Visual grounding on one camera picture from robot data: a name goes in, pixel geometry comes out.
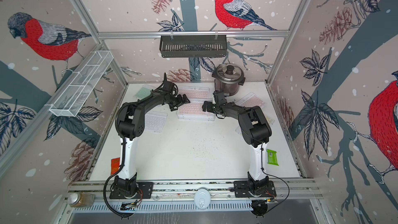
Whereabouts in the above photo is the left black cable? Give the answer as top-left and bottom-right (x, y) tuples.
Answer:
(102, 139), (137, 219)

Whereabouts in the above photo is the right black cable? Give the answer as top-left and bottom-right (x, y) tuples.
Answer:
(259, 142), (290, 215)

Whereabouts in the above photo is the red packet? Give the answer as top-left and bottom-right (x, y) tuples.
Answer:
(110, 158), (120, 175)

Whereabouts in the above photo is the black hanging basket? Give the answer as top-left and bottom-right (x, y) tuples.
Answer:
(159, 35), (227, 58)

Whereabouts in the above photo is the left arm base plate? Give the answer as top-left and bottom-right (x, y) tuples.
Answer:
(109, 179), (154, 200)

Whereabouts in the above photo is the pink keyboard front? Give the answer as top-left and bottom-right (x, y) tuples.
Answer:
(177, 102), (216, 121)

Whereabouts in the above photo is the yellow keyboard right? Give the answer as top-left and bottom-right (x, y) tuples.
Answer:
(264, 115), (275, 125)

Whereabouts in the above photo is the white round cap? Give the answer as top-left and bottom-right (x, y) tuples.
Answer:
(194, 188), (211, 209)

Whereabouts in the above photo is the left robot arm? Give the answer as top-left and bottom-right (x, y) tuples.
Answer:
(112, 80), (190, 195)

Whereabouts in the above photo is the steel rice cooker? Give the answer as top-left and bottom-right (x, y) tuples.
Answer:
(212, 63), (246, 96)

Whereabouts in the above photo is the black cable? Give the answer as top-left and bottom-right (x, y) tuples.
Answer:
(259, 142), (290, 215)
(102, 139), (137, 219)

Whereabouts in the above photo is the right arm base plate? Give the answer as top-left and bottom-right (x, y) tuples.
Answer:
(233, 177), (277, 198)

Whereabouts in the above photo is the aluminium front rail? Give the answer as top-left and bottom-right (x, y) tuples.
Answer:
(68, 177), (323, 201)

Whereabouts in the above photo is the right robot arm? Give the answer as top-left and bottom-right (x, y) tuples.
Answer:
(202, 91), (272, 195)

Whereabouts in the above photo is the green keyboard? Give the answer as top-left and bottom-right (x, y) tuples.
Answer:
(135, 85), (156, 100)

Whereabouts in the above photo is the pink keyboard right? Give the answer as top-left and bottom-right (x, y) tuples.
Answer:
(236, 92), (266, 108)

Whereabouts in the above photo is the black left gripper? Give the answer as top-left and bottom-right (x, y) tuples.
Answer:
(167, 94), (191, 112)

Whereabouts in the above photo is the green packet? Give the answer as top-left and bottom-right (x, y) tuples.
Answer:
(266, 149), (279, 166)

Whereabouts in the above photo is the glass jar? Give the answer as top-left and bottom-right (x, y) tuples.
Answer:
(67, 192), (95, 207)

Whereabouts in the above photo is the pink keyboard back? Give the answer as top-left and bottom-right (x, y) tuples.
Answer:
(179, 86), (210, 99)

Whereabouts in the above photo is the pink keyboard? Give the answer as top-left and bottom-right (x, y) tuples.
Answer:
(236, 92), (266, 108)
(177, 102), (216, 121)
(179, 86), (210, 99)

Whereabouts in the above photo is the white keyboard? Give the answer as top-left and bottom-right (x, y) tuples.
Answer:
(145, 111), (167, 133)

